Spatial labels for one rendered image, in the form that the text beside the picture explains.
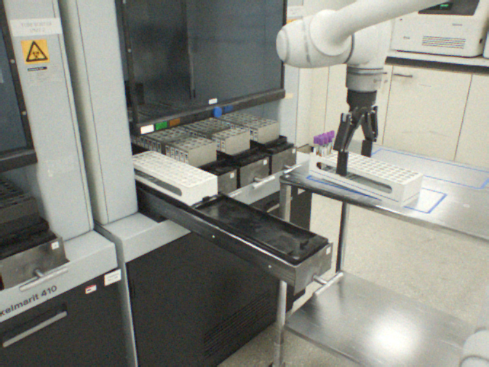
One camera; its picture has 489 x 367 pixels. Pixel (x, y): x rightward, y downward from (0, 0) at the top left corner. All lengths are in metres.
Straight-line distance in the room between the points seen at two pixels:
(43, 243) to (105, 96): 0.37
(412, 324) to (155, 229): 0.93
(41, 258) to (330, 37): 0.79
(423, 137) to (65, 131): 2.62
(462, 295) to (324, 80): 1.96
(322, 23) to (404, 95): 2.33
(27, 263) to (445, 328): 1.29
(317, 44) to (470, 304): 1.61
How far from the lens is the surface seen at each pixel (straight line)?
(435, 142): 3.30
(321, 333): 1.57
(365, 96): 1.19
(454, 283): 2.45
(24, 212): 1.12
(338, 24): 1.00
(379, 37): 1.15
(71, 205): 1.18
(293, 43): 1.04
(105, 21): 1.14
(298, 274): 0.94
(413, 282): 2.39
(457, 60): 3.15
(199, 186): 1.14
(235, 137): 1.45
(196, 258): 1.38
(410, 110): 3.33
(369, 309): 1.70
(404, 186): 1.16
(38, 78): 1.08
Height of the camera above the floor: 1.32
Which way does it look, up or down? 24 degrees down
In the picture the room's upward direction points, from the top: straight up
